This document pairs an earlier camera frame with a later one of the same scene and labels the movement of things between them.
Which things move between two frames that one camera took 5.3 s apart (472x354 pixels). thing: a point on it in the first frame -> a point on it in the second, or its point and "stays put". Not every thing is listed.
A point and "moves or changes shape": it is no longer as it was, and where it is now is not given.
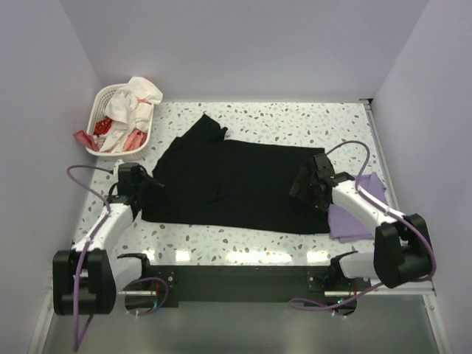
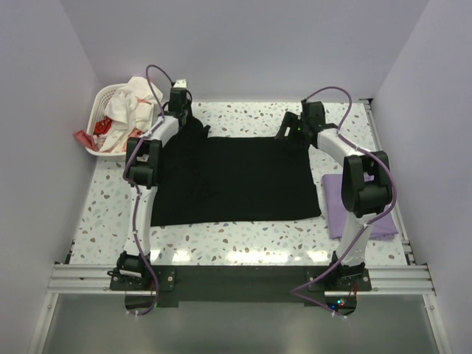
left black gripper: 152,182 -> 189,105
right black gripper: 304,178 -> 291,119
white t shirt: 131,109 stays put
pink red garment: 133,139 stays put
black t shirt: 231,186 moves or changes shape
